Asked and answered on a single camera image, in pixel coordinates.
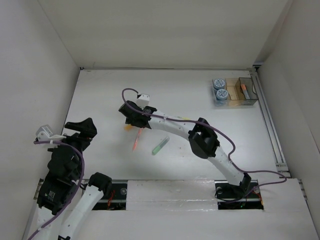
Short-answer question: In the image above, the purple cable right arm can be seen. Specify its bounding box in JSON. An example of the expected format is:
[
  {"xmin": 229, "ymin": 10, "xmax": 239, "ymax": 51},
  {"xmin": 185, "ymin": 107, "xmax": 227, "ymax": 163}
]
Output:
[{"xmin": 121, "ymin": 87, "xmax": 288, "ymax": 203}]

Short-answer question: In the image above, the grey marker orange cap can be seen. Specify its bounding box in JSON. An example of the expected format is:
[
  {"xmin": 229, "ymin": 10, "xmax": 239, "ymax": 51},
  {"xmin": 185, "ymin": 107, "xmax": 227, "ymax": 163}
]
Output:
[{"xmin": 240, "ymin": 84, "xmax": 251, "ymax": 100}]

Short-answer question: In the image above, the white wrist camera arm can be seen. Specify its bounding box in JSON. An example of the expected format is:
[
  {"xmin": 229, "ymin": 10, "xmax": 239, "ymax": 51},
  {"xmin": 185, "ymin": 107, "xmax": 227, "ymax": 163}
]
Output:
[
  {"xmin": 35, "ymin": 124, "xmax": 66, "ymax": 143},
  {"xmin": 135, "ymin": 94, "xmax": 150, "ymax": 109}
]

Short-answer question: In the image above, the orange thin pen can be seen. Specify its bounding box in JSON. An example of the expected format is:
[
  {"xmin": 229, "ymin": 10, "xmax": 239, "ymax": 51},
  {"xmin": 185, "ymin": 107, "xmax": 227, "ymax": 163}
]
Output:
[{"xmin": 132, "ymin": 128, "xmax": 143, "ymax": 151}]

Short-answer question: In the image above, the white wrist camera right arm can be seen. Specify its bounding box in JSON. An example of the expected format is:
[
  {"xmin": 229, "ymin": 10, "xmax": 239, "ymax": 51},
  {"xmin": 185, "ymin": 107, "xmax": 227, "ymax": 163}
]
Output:
[{"xmin": 135, "ymin": 94, "xmax": 150, "ymax": 109}]

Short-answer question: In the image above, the clear plastic container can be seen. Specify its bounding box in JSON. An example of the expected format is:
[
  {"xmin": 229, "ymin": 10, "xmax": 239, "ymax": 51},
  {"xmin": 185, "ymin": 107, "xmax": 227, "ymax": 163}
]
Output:
[{"xmin": 212, "ymin": 78, "xmax": 229, "ymax": 107}]

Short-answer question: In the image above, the green highlighter marker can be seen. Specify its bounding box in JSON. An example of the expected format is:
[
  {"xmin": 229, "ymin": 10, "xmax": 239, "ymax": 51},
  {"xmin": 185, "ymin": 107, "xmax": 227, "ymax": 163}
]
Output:
[{"xmin": 151, "ymin": 136, "xmax": 170, "ymax": 156}]

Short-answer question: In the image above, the white foam front board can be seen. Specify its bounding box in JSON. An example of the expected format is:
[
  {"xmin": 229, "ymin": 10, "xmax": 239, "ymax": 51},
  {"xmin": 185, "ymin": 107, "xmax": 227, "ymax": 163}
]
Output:
[{"xmin": 126, "ymin": 179, "xmax": 218, "ymax": 212}]

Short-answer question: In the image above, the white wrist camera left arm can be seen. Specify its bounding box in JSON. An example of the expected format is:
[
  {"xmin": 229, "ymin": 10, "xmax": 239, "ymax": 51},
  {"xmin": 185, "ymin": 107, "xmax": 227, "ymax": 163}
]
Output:
[{"xmin": 35, "ymin": 124, "xmax": 66, "ymax": 143}]

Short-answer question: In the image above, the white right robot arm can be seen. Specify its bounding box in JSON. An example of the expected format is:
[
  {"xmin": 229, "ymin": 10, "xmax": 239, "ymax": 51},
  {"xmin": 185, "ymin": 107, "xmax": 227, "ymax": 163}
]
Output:
[{"xmin": 118, "ymin": 100, "xmax": 251, "ymax": 197}]

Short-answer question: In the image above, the orange highlighter marker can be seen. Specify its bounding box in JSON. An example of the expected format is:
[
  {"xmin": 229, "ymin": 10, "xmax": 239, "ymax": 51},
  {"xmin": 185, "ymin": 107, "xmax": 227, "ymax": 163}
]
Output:
[{"xmin": 123, "ymin": 125, "xmax": 133, "ymax": 131}]

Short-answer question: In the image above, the amber plastic container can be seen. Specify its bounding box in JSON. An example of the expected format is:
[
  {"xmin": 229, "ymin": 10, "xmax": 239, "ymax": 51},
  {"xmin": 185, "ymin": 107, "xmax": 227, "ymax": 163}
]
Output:
[{"xmin": 225, "ymin": 78, "xmax": 246, "ymax": 107}]

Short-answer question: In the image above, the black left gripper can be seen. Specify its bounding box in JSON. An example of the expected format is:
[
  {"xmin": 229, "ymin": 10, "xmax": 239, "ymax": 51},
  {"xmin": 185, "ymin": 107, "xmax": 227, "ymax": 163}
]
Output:
[{"xmin": 49, "ymin": 117, "xmax": 98, "ymax": 177}]

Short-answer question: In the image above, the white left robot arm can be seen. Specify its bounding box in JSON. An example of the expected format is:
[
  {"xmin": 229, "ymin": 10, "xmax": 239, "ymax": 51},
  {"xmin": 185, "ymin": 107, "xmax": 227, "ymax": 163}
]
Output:
[{"xmin": 29, "ymin": 117, "xmax": 112, "ymax": 240}]

